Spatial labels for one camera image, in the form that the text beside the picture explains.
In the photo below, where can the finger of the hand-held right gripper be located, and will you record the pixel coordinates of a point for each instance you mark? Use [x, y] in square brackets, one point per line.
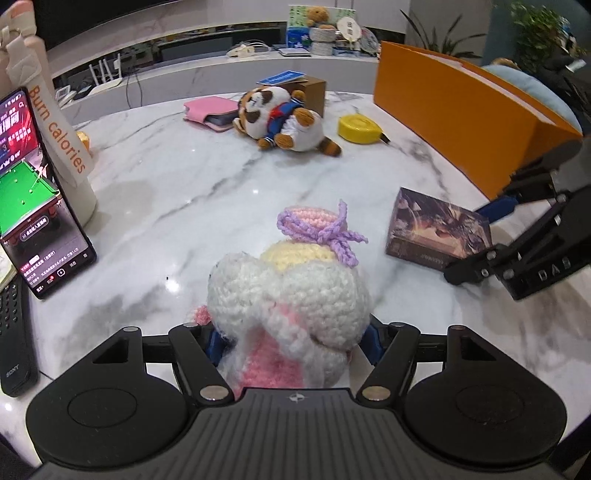
[471, 270]
[498, 206]

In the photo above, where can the pink white crochet bunny doll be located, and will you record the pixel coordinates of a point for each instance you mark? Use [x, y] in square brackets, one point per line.
[300, 300]

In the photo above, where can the dark printed card box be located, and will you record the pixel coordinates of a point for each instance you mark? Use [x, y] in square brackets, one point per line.
[434, 226]

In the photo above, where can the orange peel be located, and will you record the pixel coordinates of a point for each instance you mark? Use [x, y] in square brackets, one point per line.
[83, 142]

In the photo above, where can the small brown cardboard box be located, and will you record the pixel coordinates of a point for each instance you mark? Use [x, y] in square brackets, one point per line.
[311, 94]

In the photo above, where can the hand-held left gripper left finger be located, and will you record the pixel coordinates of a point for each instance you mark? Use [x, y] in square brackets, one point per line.
[210, 345]

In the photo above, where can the brown teddy bear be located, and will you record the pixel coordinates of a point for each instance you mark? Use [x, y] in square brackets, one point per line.
[318, 16]

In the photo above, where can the white power strip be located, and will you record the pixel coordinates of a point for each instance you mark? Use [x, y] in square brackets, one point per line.
[244, 50]

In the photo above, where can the large orange box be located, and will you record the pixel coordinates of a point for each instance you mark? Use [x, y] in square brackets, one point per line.
[443, 115]

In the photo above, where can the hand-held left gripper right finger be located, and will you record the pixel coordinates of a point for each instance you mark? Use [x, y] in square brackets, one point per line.
[369, 344]

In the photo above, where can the light blue cushion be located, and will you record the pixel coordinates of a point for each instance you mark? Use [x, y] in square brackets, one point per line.
[535, 90]

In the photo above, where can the green long-leaf potted plant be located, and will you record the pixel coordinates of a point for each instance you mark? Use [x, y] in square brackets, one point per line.
[438, 37]

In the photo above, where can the black remote control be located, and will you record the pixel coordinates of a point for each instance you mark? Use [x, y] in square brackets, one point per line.
[16, 341]

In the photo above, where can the pink wallet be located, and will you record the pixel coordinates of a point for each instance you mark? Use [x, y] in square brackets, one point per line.
[207, 108]

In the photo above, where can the green leafy vine plant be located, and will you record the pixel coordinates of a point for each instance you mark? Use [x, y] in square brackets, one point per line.
[540, 23]

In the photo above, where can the painted flower picture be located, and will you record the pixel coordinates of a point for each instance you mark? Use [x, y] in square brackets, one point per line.
[298, 25]

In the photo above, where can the yellow tape measure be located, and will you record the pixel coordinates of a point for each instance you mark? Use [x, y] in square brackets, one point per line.
[358, 127]

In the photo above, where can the white router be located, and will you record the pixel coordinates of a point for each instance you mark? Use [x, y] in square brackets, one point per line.
[106, 79]

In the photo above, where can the blue card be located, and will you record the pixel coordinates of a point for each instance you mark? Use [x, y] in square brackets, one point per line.
[281, 77]

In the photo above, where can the round white hand fan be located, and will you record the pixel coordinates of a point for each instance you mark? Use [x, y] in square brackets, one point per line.
[350, 28]

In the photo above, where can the grey tablet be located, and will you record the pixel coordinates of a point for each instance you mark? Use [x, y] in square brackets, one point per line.
[295, 51]

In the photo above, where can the raccoon plush in sailor suit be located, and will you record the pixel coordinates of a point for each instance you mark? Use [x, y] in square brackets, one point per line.
[277, 110]

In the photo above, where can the black smartphone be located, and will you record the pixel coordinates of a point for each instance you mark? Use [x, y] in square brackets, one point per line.
[32, 198]

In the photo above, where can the stacked woven baskets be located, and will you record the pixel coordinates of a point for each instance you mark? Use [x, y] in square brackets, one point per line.
[322, 40]

